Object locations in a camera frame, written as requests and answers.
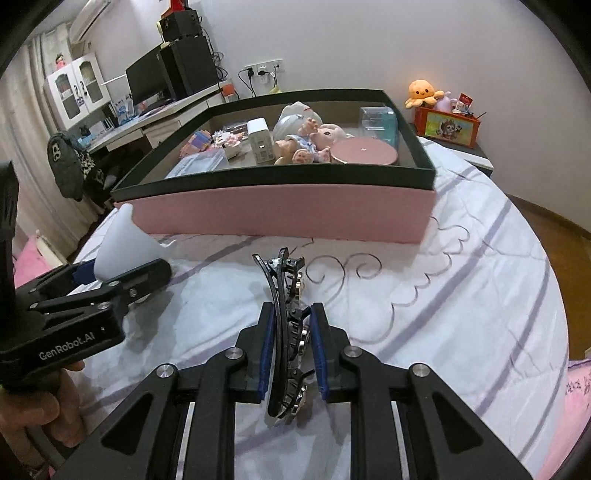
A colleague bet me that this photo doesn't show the baby doll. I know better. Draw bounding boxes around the baby doll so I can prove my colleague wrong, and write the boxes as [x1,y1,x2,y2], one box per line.
[274,117,354,166]

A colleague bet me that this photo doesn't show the black speaker box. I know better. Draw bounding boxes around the black speaker box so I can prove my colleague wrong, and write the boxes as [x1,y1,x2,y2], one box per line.
[159,10,204,42]

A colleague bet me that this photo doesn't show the white cone-shaped object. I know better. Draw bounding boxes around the white cone-shaped object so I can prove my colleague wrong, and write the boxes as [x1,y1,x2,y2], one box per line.
[95,203,179,282]

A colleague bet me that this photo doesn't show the person's left hand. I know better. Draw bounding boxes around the person's left hand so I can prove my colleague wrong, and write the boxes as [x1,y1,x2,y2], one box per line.
[0,361,88,469]

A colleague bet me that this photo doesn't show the red storage box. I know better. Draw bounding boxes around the red storage box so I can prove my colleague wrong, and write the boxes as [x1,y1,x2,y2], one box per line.
[414,107,485,149]

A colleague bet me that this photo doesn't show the pink round case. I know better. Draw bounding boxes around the pink round case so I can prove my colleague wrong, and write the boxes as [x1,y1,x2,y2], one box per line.
[331,140,400,166]

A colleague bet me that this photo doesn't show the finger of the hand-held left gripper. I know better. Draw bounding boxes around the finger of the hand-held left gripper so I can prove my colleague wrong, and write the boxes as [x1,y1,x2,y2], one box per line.
[28,257,173,319]
[18,260,100,300]

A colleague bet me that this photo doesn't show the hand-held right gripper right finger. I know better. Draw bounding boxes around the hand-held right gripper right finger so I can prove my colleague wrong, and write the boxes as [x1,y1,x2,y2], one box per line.
[309,302,536,480]

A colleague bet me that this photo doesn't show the blue white boxes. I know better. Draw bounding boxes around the blue white boxes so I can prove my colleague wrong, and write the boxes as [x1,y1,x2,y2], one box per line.
[111,95,135,126]

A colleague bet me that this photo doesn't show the white striped bed sheet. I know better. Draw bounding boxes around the white striped bed sheet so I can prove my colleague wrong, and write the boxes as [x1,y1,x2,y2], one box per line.
[69,134,571,480]

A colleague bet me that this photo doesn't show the clear floss pick packet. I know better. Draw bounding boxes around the clear floss pick packet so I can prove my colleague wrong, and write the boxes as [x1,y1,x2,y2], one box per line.
[164,152,229,179]

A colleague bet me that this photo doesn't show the white desk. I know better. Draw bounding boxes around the white desk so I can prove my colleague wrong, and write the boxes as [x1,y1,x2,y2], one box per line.
[85,80,232,154]

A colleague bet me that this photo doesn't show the white glass-door cabinet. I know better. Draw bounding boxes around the white glass-door cabinet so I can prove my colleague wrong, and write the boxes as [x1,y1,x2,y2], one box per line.
[44,52,114,136]

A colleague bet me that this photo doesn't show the black power cable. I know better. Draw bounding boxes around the black power cable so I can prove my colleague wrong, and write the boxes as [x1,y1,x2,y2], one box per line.
[237,65,282,99]

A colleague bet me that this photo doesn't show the pink blanket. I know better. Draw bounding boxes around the pink blanket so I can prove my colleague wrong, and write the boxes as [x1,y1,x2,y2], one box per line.
[540,357,591,480]

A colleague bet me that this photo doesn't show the pastel block stack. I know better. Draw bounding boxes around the pastel block stack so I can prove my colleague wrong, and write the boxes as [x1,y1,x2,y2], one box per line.
[179,130,213,158]

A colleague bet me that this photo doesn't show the small white floral box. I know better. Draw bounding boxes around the small white floral box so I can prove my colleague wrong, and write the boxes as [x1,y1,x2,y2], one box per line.
[213,129,245,160]

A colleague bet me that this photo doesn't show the white charger adapter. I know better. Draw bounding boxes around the white charger adapter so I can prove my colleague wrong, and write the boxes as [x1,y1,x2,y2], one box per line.
[247,119,276,165]

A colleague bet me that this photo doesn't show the black hair clip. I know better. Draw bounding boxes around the black hair clip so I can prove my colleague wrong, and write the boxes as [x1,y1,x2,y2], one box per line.
[252,247,309,420]

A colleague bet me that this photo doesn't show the orange octopus plush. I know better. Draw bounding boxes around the orange octopus plush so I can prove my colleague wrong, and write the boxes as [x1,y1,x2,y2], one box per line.
[405,79,445,110]

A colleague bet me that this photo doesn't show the white wall socket strip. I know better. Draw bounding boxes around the white wall socket strip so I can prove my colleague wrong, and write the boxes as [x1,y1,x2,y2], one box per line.
[243,58,284,77]

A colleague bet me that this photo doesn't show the black computer monitor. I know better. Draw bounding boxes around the black computer monitor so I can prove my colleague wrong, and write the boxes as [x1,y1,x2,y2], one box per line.
[126,46,176,105]

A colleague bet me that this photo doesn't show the clear teal box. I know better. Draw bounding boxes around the clear teal box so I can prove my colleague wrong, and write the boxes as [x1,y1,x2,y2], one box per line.
[359,106,399,147]

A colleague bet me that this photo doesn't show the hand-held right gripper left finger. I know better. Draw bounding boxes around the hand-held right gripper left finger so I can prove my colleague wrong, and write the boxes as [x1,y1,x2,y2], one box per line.
[48,302,278,480]

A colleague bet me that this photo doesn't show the white air conditioner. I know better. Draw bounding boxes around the white air conditioner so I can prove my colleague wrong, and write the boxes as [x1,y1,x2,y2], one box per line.
[69,0,114,45]

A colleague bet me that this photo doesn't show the beige curtain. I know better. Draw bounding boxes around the beige curtain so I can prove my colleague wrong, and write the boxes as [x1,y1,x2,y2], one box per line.
[0,46,61,252]

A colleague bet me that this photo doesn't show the dark clothing pile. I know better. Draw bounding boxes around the dark clothing pile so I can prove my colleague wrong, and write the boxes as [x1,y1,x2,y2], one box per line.
[47,131,108,202]

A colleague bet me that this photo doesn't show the pink box with dark rim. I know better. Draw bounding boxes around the pink box with dark rim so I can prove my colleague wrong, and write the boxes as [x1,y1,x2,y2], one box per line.
[110,88,437,244]

